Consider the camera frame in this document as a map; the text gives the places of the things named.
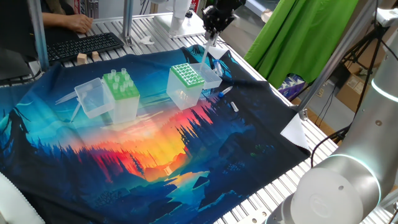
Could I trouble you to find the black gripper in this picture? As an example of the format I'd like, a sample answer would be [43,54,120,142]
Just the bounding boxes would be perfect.
[201,0,246,44]

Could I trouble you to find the person bare forearm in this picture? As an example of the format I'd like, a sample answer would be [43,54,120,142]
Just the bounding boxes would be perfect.
[42,12,66,29]

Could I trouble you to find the person bare hand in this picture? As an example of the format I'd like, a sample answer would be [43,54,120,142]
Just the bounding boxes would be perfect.
[62,14,94,34]

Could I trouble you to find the slim blue-capped conical tube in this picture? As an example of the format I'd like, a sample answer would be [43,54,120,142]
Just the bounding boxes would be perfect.
[217,86,233,99]

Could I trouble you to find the clear box green tip rack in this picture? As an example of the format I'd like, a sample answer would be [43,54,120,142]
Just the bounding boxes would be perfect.
[73,72,141,124]
[165,62,223,111]

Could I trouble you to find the bright green fabric sheet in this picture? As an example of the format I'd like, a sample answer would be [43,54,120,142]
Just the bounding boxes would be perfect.
[243,0,360,90]

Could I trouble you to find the blue patterned box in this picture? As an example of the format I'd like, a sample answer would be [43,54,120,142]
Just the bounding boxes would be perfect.
[277,74,307,101]

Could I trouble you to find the black computer keyboard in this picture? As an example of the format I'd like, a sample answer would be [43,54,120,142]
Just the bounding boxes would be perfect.
[46,32,125,65]

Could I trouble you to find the printed sunset landscape cloth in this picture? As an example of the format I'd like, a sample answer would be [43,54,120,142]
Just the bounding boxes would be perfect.
[0,44,312,224]

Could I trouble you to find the black tripod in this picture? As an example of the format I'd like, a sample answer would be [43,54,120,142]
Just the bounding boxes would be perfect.
[341,23,398,122]

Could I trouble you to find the plain cardboard box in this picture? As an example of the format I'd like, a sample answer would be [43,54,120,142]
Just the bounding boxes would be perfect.
[335,73,373,113]

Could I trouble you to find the white flat device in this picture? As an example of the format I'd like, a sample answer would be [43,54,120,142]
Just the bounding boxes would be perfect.
[373,7,398,28]

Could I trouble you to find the person dark clothed torso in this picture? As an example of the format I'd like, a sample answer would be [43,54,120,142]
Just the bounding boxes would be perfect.
[0,0,78,60]

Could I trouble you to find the white stand with base plate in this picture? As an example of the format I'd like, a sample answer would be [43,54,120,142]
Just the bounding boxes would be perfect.
[153,0,213,40]

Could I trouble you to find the slanted aluminium frame post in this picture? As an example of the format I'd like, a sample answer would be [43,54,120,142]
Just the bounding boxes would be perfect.
[295,0,379,121]

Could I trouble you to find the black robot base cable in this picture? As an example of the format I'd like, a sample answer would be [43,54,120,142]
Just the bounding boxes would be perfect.
[310,124,354,169]

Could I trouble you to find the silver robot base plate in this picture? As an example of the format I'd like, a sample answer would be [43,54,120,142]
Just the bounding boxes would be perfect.
[244,207,271,224]

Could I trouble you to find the aluminium frame beam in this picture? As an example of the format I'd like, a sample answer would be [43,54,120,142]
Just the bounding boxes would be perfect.
[377,189,398,210]

